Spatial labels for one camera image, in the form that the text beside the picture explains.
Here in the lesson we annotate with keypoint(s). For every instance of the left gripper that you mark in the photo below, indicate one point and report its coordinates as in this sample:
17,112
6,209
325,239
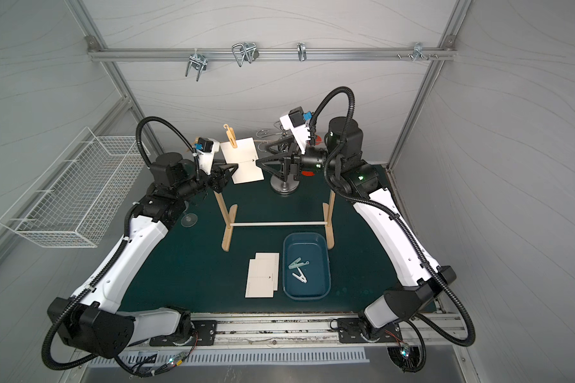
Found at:
218,178

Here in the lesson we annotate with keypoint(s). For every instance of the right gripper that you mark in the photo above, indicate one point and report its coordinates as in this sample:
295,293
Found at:
295,160

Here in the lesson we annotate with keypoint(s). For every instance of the white postcard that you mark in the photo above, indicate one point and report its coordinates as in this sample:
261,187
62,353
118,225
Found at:
273,261
259,281
245,156

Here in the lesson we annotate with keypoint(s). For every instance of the wooden clothespin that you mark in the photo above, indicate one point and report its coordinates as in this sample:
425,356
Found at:
230,133

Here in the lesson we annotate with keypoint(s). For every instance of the mint green clothespin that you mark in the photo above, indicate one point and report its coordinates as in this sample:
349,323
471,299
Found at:
297,263

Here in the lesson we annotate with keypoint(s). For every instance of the white clothespin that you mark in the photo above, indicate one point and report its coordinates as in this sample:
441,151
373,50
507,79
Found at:
300,275

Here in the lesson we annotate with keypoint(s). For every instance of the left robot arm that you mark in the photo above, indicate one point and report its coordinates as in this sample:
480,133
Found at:
90,324

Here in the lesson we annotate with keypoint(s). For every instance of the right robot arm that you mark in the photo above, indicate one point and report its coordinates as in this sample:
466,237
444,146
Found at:
329,140

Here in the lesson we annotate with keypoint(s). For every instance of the chrome glass holder stand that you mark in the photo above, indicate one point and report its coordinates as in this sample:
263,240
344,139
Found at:
282,187

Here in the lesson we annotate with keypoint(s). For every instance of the clear wine glass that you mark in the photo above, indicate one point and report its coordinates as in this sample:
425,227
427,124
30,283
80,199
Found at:
189,217

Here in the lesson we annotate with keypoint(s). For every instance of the metal clamp hook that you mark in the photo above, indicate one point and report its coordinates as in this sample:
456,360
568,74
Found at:
197,63
302,52
245,52
418,54

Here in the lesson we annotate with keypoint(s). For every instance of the aluminium crossbar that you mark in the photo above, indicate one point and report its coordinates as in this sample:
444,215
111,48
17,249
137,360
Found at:
266,54

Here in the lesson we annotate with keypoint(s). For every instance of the wooden drying rack frame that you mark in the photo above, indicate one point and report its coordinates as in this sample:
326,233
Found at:
229,218

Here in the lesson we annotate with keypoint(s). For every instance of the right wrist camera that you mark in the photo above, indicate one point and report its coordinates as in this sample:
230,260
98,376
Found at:
296,122

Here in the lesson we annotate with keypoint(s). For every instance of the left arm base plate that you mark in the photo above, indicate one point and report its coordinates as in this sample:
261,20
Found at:
200,332

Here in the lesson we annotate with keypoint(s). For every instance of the white wire basket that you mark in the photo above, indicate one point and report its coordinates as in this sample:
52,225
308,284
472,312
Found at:
73,202

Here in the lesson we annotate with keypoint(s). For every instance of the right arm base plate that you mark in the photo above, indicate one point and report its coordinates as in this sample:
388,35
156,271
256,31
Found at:
357,330

